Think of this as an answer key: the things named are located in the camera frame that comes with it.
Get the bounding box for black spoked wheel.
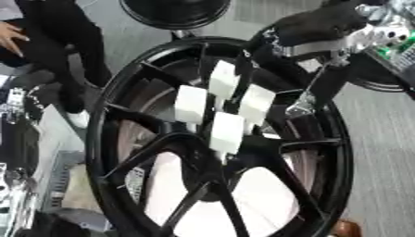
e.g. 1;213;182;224
84;35;357;237

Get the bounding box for grey slotted crate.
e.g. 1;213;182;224
40;150;90;212

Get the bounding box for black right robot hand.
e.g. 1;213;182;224
230;0;376;120

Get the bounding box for person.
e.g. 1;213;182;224
0;0;114;130

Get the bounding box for person's hand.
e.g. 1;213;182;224
0;21;32;58

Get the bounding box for white pin with thin stem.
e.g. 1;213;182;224
236;83;278;135
171;84;211;127
207;59;242;103
207;111;246;166

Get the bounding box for brown round object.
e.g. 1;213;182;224
329;218;365;237

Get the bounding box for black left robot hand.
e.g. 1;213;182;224
14;207;114;237

